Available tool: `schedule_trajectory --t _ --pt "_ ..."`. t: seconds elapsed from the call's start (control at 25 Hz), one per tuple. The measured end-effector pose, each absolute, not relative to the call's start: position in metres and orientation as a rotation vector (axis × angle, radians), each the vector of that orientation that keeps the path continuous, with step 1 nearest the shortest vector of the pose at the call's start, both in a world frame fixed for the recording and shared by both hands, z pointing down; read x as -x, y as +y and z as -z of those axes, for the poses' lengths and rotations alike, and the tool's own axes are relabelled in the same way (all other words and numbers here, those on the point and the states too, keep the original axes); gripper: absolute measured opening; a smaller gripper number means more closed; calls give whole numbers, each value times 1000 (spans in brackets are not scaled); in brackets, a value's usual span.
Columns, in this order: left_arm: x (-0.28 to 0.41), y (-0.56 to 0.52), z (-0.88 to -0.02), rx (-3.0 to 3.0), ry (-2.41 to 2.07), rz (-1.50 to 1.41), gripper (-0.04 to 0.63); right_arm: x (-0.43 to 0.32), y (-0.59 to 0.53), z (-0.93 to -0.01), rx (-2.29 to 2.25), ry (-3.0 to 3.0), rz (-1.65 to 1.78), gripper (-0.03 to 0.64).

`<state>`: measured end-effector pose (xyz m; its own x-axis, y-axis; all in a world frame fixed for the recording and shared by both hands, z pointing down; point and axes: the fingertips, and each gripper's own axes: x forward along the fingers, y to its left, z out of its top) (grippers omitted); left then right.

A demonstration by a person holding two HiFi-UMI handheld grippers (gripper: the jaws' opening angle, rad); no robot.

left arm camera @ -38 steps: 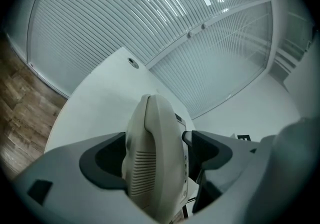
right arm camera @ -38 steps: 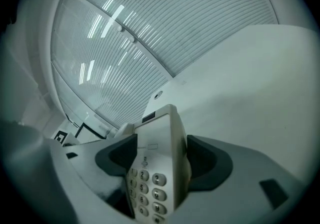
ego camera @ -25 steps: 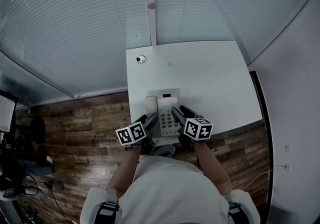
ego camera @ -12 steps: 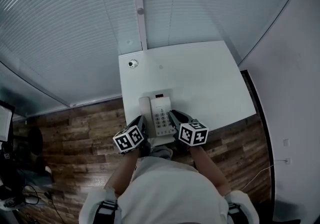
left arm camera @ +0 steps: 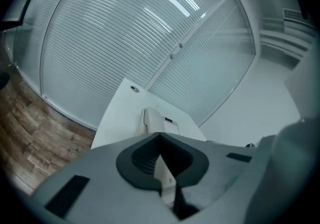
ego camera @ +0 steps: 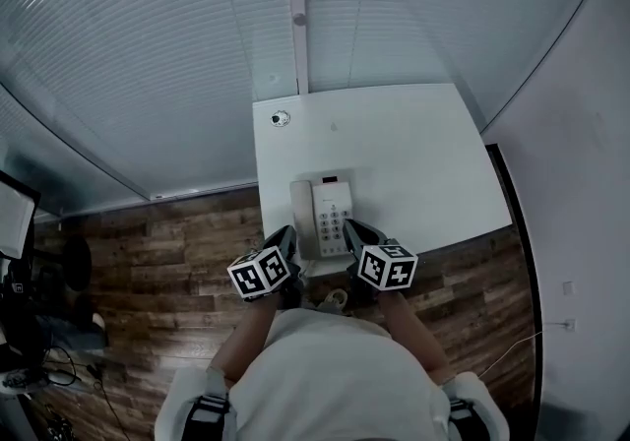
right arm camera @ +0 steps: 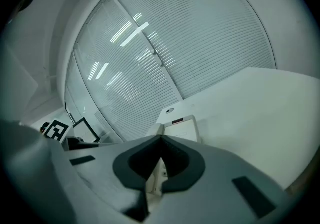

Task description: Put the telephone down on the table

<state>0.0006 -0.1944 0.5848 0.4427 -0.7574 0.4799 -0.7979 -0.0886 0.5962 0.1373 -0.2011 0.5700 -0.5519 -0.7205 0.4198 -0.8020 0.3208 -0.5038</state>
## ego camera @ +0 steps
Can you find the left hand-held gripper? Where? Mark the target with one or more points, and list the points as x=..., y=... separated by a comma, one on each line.
x=258, y=276

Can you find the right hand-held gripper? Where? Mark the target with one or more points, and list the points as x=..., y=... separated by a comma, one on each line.
x=389, y=269

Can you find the person's left forearm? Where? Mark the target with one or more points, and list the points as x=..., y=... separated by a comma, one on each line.
x=246, y=340

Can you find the person's right forearm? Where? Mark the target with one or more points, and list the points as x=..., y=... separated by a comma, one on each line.
x=413, y=335

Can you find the white rectangular table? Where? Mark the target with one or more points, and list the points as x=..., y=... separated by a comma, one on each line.
x=403, y=158

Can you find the person's white shirt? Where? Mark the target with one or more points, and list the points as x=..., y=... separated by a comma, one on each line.
x=334, y=380

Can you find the round grey door knob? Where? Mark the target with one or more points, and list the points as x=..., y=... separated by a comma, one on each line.
x=300, y=18

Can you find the wide white window blind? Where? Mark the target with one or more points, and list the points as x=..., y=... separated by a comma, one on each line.
x=147, y=60

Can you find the grey cloth bundle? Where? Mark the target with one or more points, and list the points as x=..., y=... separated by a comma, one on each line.
x=79, y=333

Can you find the black framed white board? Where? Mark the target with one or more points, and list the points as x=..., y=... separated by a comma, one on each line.
x=15, y=217

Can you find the black stand with gear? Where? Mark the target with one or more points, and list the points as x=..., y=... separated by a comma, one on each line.
x=19, y=316

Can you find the blank white wall socket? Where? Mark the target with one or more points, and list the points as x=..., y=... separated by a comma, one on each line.
x=568, y=289

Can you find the white wall socket with plug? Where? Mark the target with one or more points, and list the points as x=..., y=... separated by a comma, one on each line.
x=571, y=325

